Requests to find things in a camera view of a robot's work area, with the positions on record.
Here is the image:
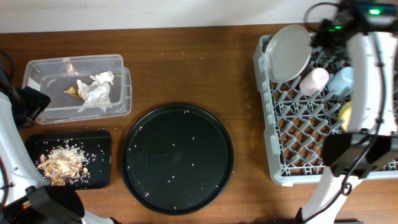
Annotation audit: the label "gold snack wrapper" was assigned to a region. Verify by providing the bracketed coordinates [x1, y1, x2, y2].
[64, 86, 83, 101]

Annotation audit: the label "blue cup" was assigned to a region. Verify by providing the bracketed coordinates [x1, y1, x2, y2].
[327, 67, 354, 96]

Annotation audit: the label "grey plate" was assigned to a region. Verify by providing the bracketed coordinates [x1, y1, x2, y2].
[263, 25, 312, 83]

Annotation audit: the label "pink cup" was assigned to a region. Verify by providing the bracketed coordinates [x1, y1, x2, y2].
[299, 68, 329, 96]

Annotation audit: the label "white napkin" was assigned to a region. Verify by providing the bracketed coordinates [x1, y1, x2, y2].
[76, 71, 114, 112]

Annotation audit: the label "peanut shells and rice scraps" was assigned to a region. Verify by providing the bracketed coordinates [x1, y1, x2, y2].
[34, 139, 96, 185]

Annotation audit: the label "yellow bowl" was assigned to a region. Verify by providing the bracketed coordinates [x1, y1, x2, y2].
[338, 101, 353, 132]

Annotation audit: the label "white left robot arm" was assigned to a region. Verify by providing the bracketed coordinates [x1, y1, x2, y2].
[1, 52, 117, 224]

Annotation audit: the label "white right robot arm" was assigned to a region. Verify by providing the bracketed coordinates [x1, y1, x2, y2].
[295, 1, 397, 223]

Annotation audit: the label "clear plastic waste bin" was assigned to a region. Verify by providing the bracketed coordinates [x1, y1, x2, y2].
[22, 54, 132, 124]

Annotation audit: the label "grey dishwasher rack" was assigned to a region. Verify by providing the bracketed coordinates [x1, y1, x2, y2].
[252, 35, 351, 187]

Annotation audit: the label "black rectangular tray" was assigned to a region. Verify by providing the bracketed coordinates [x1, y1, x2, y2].
[25, 130, 111, 190]

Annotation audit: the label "round black serving tray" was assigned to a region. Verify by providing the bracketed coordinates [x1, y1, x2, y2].
[121, 103, 234, 215]

